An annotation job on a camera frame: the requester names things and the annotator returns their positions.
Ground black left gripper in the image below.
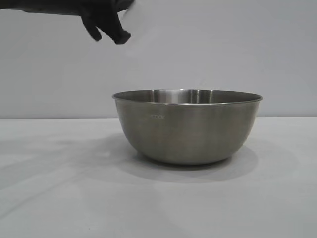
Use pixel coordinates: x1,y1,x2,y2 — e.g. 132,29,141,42
0,0,136,46

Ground stainless steel mixing bowl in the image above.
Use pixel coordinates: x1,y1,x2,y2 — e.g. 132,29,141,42
111,88,264,166

